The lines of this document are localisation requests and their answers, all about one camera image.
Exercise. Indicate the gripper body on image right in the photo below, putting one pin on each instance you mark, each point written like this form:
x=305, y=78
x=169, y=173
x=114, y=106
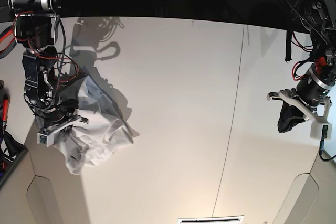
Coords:
x=291, y=97

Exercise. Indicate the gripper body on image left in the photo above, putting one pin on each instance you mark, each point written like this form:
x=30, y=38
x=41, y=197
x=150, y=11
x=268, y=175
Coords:
x=47, y=127

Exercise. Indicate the white t-shirt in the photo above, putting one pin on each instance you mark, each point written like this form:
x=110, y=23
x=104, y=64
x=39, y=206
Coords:
x=105, y=132

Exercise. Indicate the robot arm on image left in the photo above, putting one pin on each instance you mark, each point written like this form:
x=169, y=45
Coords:
x=36, y=26

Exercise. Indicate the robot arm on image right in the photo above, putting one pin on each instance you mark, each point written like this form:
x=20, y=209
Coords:
x=316, y=74

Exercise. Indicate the dark tool bag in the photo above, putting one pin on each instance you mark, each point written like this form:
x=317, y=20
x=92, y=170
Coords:
x=12, y=151

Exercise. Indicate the orange grey pliers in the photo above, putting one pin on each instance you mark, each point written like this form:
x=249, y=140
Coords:
x=8, y=41

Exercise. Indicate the white vent grille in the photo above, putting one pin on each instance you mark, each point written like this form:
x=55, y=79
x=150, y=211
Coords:
x=212, y=220

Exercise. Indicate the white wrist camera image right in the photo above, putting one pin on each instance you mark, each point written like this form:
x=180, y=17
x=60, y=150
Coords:
x=320, y=131

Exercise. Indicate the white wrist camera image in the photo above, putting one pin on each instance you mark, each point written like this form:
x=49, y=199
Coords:
x=320, y=131
x=46, y=138

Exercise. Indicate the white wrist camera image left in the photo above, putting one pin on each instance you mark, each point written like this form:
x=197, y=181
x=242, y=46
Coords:
x=46, y=138

